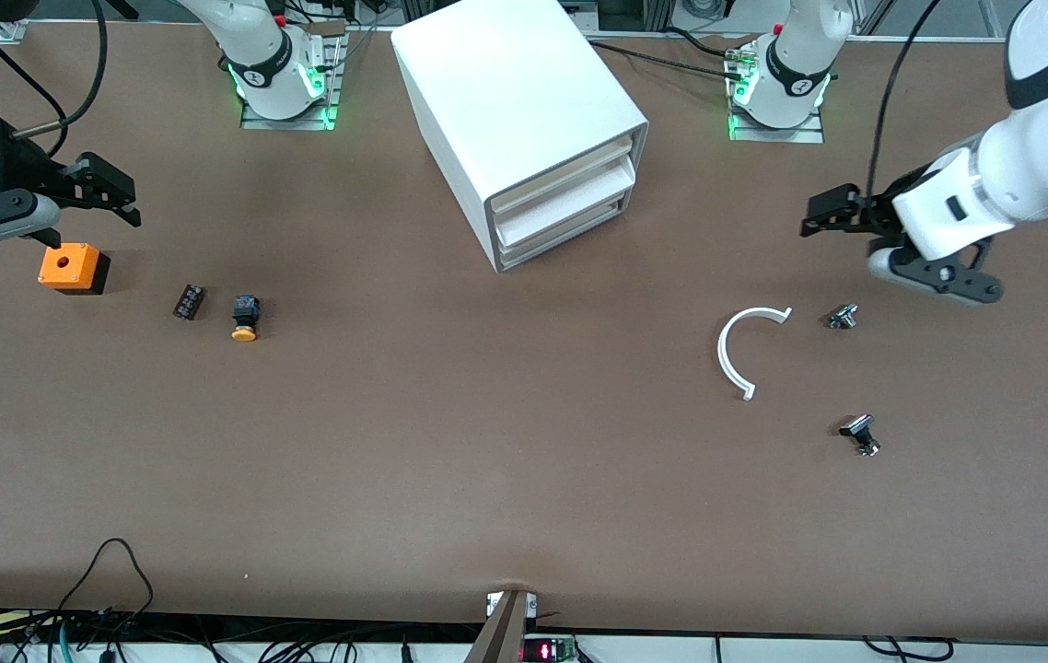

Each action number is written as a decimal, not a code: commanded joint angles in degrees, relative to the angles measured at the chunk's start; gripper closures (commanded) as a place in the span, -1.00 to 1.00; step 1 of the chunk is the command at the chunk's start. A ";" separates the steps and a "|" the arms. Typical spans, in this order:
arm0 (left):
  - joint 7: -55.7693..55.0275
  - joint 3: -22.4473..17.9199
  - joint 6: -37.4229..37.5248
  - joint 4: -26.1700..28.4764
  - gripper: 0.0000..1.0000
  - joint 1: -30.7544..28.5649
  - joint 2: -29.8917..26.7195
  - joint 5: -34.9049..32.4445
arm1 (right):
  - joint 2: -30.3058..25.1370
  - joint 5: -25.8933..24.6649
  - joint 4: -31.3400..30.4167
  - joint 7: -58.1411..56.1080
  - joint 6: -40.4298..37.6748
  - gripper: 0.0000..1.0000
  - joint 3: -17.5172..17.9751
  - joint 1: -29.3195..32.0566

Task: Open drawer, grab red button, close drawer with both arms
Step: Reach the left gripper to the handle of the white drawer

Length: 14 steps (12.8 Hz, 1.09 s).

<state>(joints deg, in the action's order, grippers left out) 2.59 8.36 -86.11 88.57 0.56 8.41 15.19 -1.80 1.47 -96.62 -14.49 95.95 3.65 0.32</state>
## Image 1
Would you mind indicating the small black terminal block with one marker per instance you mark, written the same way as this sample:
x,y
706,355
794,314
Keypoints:
x,y
189,302

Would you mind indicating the device with red display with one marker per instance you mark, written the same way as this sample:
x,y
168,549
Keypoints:
x,y
547,652

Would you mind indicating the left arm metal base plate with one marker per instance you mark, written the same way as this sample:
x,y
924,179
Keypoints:
x,y
791,134

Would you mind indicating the yellow mushroom push button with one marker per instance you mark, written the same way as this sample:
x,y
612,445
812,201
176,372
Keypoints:
x,y
246,318

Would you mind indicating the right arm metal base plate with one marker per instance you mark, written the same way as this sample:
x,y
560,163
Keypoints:
x,y
289,123

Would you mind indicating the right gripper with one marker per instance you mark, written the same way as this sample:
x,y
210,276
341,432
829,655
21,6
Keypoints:
x,y
19,164

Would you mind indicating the orange button enclosure box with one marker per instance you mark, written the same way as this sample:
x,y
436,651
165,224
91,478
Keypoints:
x,y
68,265

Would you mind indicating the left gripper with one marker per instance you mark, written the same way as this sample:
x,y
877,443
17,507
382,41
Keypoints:
x,y
879,214

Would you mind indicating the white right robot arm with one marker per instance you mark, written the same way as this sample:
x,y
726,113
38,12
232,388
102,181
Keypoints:
x,y
266,55

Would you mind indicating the brown camera mount bracket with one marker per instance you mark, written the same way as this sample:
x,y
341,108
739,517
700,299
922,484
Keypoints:
x,y
501,635

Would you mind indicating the white curved plastic arc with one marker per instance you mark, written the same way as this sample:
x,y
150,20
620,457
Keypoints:
x,y
722,353

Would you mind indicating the small metal bolt lower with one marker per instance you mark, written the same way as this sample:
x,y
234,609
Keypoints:
x,y
858,428

